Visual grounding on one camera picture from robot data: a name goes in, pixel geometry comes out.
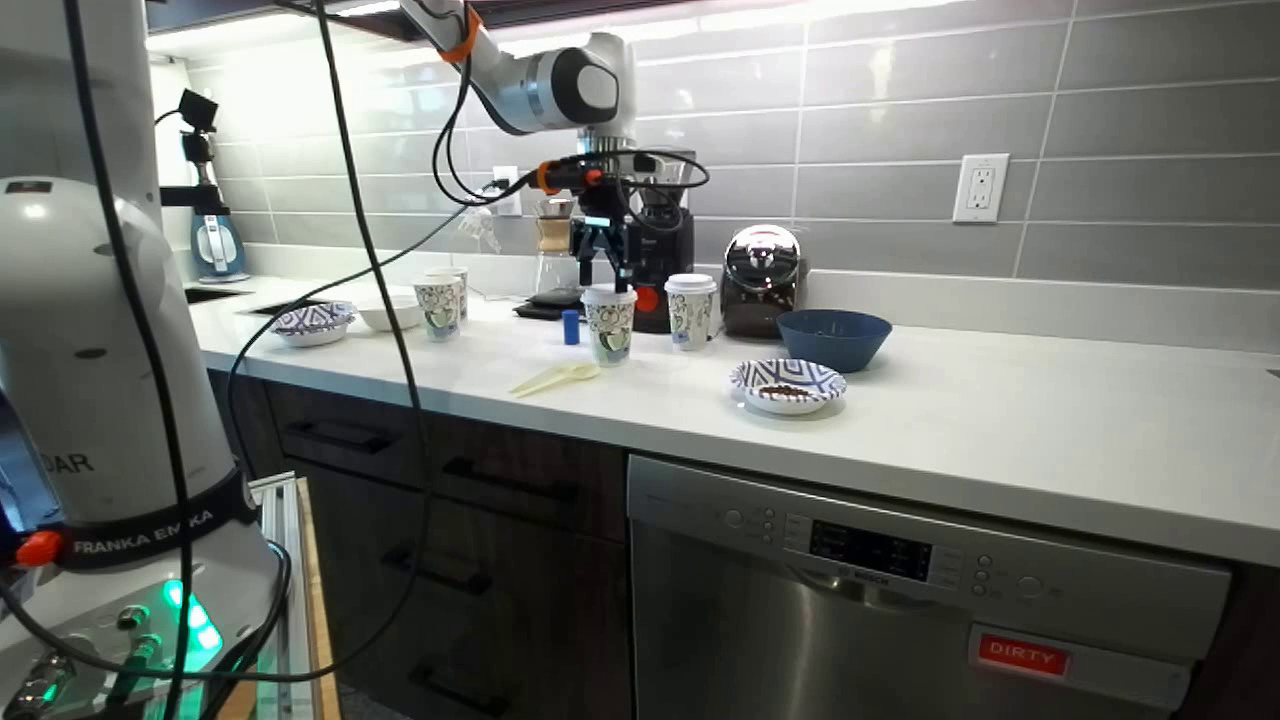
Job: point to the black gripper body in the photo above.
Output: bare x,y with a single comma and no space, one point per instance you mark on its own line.
603,223

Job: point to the white plastic cup lid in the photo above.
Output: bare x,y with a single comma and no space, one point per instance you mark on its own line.
609,289

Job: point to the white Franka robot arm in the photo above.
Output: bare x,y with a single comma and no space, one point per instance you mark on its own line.
92,332

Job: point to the lidded patterned paper cup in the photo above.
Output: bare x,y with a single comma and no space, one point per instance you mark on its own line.
693,314

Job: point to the glass pour-over carafe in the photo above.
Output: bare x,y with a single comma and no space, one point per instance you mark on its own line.
553,273

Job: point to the black coffee grinder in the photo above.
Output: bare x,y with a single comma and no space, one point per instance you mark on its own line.
662,254

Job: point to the black coffee scale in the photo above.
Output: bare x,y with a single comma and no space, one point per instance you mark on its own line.
542,309

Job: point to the blue plastic cylinder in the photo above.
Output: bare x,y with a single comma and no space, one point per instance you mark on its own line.
574,330

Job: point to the wooden stir sticks bag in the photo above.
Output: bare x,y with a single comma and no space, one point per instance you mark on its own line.
563,374

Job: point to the pale wooden spoon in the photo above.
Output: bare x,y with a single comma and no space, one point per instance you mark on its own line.
574,381

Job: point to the pale wooden fork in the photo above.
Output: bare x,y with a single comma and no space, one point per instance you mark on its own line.
553,381

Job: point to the shiny dark round appliance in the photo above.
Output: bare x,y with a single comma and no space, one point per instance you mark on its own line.
762,273

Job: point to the blue patterned plate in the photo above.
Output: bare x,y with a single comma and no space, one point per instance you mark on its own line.
786,385

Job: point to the dark blue bowl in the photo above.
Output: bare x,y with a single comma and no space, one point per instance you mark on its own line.
833,341

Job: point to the white bowl patterned outside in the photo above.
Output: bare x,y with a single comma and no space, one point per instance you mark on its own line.
309,327

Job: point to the dark wood base cabinet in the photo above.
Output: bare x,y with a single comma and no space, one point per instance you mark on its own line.
533,603

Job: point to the clear glass jug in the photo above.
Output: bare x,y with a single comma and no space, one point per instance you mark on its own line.
218,246

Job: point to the stainless steel dishwasher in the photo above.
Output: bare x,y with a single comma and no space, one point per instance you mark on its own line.
800,643

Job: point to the white robot mounting cart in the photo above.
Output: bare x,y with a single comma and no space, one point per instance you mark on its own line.
286,561

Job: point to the red dirty magnet sign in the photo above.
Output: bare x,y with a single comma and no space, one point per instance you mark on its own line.
1021,653

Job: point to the white wall outlet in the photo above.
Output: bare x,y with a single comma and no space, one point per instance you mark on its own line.
980,184
504,202

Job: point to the black camera on stand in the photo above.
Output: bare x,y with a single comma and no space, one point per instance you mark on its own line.
196,109

